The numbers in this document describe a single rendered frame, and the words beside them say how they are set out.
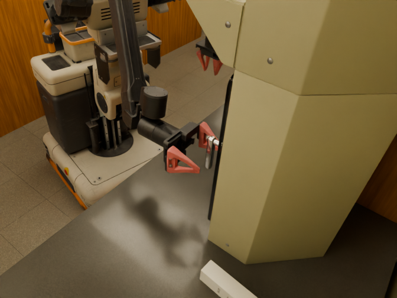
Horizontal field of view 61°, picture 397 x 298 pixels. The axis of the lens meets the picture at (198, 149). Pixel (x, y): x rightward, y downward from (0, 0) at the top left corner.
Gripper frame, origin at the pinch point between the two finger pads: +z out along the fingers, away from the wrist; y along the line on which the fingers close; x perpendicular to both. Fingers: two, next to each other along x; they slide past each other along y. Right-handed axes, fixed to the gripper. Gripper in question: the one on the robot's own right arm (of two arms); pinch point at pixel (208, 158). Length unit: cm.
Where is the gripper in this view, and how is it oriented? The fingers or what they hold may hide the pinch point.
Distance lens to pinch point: 76.2
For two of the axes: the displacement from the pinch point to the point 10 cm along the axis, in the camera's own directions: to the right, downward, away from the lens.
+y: 5.9, -5.0, 6.3
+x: -0.5, 7.6, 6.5
